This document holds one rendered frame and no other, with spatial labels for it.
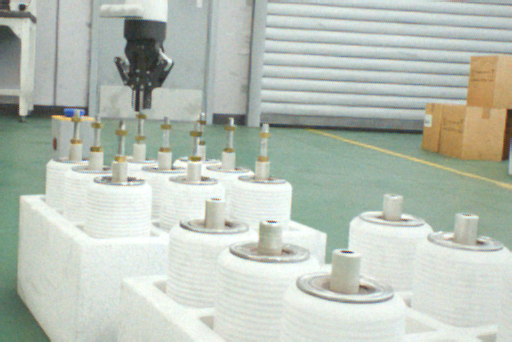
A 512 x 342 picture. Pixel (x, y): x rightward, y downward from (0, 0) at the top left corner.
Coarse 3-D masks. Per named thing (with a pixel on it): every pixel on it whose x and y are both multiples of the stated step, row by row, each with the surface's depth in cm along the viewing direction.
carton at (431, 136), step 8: (432, 104) 480; (440, 104) 469; (456, 104) 469; (464, 104) 475; (432, 112) 480; (440, 112) 469; (424, 120) 491; (432, 120) 479; (440, 120) 469; (424, 128) 491; (432, 128) 479; (440, 128) 469; (424, 136) 490; (432, 136) 478; (440, 136) 470; (424, 144) 489; (432, 144) 478
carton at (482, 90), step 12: (480, 60) 450; (492, 60) 437; (504, 60) 432; (480, 72) 449; (492, 72) 437; (504, 72) 433; (468, 84) 461; (480, 84) 449; (492, 84) 436; (504, 84) 434; (468, 96) 461; (480, 96) 448; (492, 96) 436; (504, 96) 435
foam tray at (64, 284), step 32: (32, 224) 127; (64, 224) 113; (32, 256) 126; (64, 256) 108; (96, 256) 102; (128, 256) 104; (160, 256) 106; (320, 256) 117; (32, 288) 126; (64, 288) 108; (96, 288) 102; (64, 320) 108; (96, 320) 103
